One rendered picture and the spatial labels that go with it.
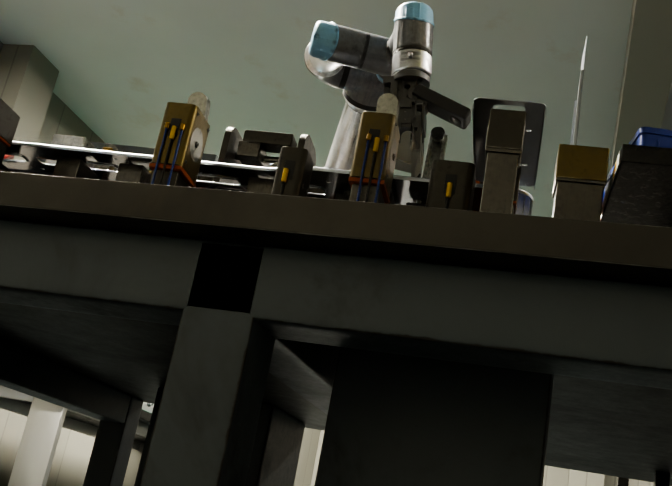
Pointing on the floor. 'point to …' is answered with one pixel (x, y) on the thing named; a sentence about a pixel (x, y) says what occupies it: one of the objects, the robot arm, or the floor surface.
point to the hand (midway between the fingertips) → (417, 176)
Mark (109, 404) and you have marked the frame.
